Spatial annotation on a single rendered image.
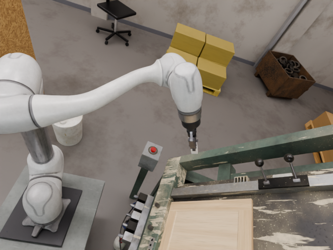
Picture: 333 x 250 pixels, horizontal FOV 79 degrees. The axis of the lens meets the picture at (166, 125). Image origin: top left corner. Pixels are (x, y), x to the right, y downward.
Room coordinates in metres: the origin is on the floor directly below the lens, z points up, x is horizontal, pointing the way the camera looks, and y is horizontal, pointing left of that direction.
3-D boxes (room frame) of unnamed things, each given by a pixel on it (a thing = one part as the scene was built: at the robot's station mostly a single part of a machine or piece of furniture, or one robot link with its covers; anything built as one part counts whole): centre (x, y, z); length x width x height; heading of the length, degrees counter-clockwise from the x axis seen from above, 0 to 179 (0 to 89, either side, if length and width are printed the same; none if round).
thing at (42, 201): (0.22, 0.41, 0.94); 0.18 x 0.16 x 0.22; 33
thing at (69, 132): (1.09, 0.95, 0.24); 0.32 x 0.30 x 0.47; 13
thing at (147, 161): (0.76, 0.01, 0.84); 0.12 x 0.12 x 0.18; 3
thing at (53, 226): (0.19, 0.40, 0.80); 0.22 x 0.18 x 0.06; 10
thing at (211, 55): (3.18, -0.01, 0.32); 1.13 x 0.78 x 0.65; 104
